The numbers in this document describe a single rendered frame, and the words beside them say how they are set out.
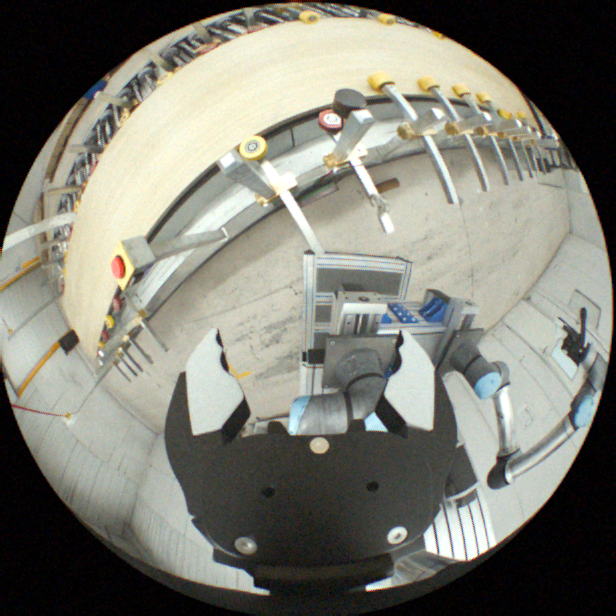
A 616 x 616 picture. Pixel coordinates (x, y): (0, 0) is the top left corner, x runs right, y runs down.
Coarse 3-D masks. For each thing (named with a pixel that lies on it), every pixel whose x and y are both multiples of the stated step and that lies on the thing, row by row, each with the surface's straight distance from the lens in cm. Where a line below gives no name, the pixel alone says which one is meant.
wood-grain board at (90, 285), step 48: (240, 48) 107; (288, 48) 98; (336, 48) 100; (384, 48) 114; (432, 48) 154; (192, 96) 90; (240, 96) 76; (288, 96) 71; (384, 96) 82; (432, 96) 101; (144, 144) 94; (192, 144) 72; (240, 144) 63; (96, 192) 125; (144, 192) 83; (96, 240) 121; (96, 288) 135; (96, 336) 181
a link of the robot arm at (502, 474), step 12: (588, 396) 72; (576, 408) 71; (588, 408) 70; (564, 420) 74; (576, 420) 70; (588, 420) 71; (552, 432) 75; (564, 432) 73; (540, 444) 76; (552, 444) 74; (528, 456) 77; (540, 456) 76; (492, 468) 89; (504, 468) 81; (516, 468) 79; (528, 468) 79; (492, 480) 84; (504, 480) 81
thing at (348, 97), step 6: (342, 90) 43; (348, 90) 43; (354, 90) 44; (336, 96) 41; (342, 96) 41; (348, 96) 42; (354, 96) 42; (360, 96) 43; (342, 102) 40; (348, 102) 40; (354, 102) 41; (360, 102) 41; (342, 120) 49; (342, 126) 49
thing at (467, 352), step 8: (464, 344) 81; (472, 344) 82; (456, 352) 80; (464, 352) 80; (472, 352) 80; (456, 360) 80; (464, 360) 79; (472, 360) 78; (456, 368) 83; (464, 368) 79
